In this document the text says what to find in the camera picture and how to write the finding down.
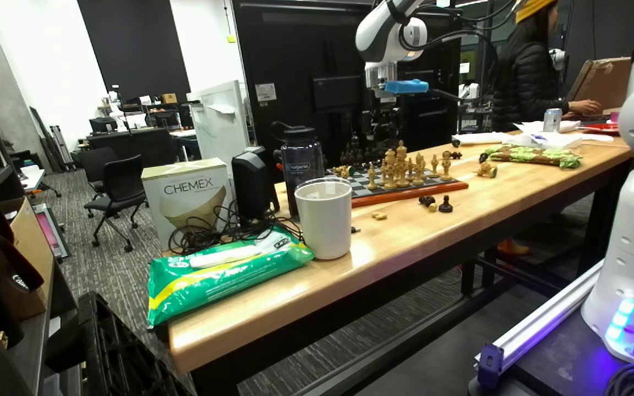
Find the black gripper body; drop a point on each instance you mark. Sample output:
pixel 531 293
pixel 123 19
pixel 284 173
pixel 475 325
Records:
pixel 386 110

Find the beige chess piece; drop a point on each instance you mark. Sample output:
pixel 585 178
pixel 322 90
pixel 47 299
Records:
pixel 435 163
pixel 402 158
pixel 387 167
pixel 370 175
pixel 419 165
pixel 484 167
pixel 342 173
pixel 445 162

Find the wooden framed chess board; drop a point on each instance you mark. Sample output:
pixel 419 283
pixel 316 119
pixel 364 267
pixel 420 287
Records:
pixel 406 193

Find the dark chess piece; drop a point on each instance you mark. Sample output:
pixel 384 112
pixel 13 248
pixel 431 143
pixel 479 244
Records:
pixel 454 141
pixel 428 198
pixel 456 154
pixel 445 206

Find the small beige cork piece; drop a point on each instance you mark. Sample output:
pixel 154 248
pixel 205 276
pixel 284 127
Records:
pixel 380 216

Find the pink flat board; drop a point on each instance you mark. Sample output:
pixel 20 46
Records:
pixel 52 231

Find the large black cabinet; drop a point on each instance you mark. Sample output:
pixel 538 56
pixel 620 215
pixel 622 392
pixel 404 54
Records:
pixel 309 67

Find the white paper cup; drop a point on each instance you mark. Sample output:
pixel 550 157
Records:
pixel 325 221

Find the white label on cabinet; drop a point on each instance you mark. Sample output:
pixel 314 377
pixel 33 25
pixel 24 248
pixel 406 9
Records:
pixel 265 92

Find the black coffee grinder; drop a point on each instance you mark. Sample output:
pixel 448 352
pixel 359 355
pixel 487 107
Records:
pixel 251 188

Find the green patterned tray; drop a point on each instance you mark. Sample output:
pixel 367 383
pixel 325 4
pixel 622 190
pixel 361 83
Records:
pixel 534 154

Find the person in dark jacket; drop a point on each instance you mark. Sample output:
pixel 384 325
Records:
pixel 526 74

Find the white papers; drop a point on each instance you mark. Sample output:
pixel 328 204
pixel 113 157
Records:
pixel 550 136

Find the white standing panel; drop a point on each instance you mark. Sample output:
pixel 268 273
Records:
pixel 220 124

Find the clear sanitizer bottle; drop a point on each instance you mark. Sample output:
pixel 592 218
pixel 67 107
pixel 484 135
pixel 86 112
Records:
pixel 553 119

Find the yellow hat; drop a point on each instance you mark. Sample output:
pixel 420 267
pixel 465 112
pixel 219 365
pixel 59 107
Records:
pixel 534 9

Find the Chemex filter box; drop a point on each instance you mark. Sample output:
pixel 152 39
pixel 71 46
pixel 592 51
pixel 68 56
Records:
pixel 185 194

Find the green wipes package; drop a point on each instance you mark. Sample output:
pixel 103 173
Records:
pixel 220 276

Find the red plate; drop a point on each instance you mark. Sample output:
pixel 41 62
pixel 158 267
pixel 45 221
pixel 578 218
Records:
pixel 605 127

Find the brown cardboard box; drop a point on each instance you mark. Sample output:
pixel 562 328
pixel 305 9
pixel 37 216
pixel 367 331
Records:
pixel 603 83

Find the dark office desk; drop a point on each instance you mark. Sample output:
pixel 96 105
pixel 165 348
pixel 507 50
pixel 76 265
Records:
pixel 133 143

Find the black office chair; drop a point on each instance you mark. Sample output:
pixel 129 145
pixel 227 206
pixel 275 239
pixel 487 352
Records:
pixel 119 190

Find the black plastic crate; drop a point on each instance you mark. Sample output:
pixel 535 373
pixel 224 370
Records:
pixel 121 352

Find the open cardboard box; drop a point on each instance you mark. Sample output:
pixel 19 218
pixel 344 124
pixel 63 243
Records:
pixel 31 256

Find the aluminium rail blue bracket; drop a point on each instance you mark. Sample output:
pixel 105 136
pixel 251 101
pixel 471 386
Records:
pixel 538 327

